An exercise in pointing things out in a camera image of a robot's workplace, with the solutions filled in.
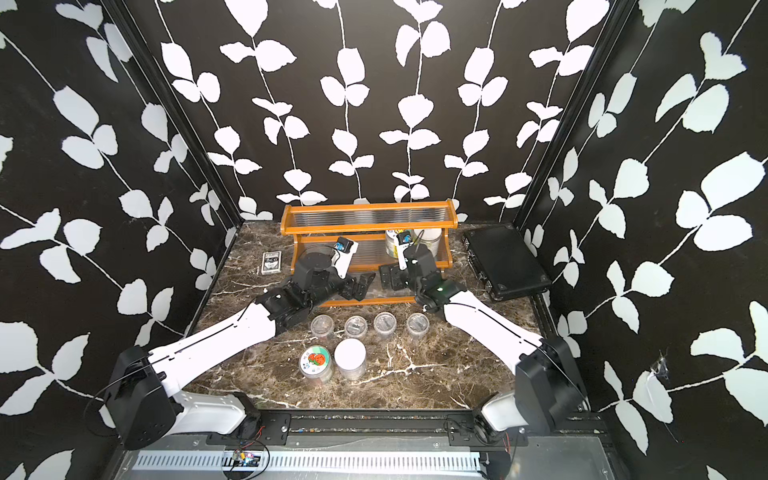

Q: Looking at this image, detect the black flat case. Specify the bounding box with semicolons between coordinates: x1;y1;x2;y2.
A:
463;225;552;302

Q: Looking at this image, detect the white large jar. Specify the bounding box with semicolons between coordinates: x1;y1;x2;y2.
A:
334;338;367;381

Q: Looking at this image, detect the black front rail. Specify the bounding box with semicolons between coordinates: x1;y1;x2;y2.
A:
119;409;613;448

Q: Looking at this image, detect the white slotted cable duct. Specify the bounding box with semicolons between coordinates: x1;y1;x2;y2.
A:
132;450;484;475

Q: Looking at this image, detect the small circuit board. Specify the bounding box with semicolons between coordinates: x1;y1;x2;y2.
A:
227;451;261;470

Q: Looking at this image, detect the small seed jar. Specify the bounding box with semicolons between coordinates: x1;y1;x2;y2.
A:
344;315;368;341
310;314;335;341
406;313;430;341
373;311;397;340

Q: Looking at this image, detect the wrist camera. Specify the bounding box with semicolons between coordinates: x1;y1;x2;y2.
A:
332;237;359;279
395;229;414;270

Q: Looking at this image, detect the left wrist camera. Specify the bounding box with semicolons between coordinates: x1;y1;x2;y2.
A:
332;237;359;279

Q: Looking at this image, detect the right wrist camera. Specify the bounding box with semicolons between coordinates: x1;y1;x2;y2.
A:
395;229;414;270

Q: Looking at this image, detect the orange wooden shelf rack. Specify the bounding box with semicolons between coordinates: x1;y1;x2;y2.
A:
281;200;458;306

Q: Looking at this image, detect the red label large jar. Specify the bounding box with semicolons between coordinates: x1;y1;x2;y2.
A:
299;345;334;385

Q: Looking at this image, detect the yellow green label jar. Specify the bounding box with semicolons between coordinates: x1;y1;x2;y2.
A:
385;230;402;259

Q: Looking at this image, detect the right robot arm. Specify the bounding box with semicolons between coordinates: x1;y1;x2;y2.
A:
379;245;589;435

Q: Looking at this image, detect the small black white card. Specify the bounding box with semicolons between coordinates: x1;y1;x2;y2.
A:
261;251;282;275

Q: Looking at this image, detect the green label large jar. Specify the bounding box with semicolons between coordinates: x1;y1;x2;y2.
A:
417;228;443;257

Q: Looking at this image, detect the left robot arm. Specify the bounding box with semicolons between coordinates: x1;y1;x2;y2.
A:
104;237;374;450

